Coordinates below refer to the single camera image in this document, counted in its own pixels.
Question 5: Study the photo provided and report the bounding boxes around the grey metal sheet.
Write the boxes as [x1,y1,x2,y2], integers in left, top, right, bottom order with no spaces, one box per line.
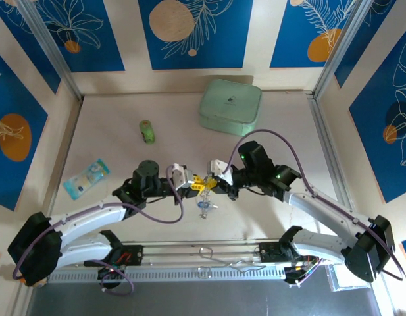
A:
[24,282,386,316]

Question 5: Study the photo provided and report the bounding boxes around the aluminium table edge rail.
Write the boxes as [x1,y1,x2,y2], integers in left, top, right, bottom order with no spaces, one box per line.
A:
[306,92,358,220]
[43,97,84,224]

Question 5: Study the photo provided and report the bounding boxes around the silver metal keyring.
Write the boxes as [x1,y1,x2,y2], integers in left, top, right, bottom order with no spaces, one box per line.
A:
[196,177,214,207]

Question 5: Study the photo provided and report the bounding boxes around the bent metal wire hook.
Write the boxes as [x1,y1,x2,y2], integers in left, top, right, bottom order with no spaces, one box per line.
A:
[197,246,268,279]

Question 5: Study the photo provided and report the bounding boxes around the blue wet wipes packet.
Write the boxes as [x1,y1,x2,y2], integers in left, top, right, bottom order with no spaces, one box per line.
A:
[63,158,111,200]

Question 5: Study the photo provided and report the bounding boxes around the coloured base wire bundle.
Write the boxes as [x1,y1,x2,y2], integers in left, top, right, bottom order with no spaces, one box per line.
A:
[286,257,322,288]

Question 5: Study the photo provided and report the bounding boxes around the aluminium frame post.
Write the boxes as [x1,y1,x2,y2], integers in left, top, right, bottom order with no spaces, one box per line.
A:
[312,0,378,99]
[16,0,85,101]

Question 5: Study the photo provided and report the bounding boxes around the blue capped key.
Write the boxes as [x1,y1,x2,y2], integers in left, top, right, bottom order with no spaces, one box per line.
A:
[196,200,220,212]

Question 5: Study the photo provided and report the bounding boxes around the slotted silver base rail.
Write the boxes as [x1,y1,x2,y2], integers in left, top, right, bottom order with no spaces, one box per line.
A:
[46,264,291,283]

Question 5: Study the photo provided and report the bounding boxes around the green cylindrical roll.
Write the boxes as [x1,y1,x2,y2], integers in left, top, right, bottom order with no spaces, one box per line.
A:
[138,119,158,145]

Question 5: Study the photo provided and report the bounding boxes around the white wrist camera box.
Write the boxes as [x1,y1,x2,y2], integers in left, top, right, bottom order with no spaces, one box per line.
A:
[206,159,235,185]
[171,163,191,192]

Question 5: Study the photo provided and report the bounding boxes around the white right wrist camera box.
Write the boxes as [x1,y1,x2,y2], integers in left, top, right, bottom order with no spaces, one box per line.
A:
[206,159,235,185]

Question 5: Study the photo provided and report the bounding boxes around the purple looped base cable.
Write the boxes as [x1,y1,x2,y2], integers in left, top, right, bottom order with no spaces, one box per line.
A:
[99,259,136,296]

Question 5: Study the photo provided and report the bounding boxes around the silver metal bracket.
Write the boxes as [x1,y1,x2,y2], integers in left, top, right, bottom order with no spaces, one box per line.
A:
[326,264,370,293]

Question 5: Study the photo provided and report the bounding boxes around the mint green lidded box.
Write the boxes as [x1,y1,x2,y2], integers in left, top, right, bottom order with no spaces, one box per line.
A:
[198,78,263,138]

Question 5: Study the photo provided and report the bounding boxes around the steel guide rods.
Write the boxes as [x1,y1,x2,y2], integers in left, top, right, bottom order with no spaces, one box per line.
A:
[122,241,282,265]

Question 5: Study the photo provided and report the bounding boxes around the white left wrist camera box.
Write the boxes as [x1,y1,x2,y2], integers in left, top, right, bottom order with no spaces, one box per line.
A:
[171,163,191,192]

